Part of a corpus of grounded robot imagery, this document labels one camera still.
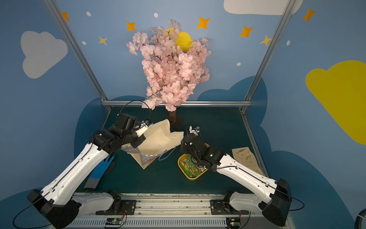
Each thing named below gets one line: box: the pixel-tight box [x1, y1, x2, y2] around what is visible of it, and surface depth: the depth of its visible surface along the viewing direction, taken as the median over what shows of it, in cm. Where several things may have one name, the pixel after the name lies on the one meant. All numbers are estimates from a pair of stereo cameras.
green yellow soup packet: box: [180, 154, 197, 177], surface depth 90 cm
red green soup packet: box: [188, 165, 207, 178], surface depth 87 cm
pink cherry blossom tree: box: [126, 19, 212, 124], surface depth 69 cm
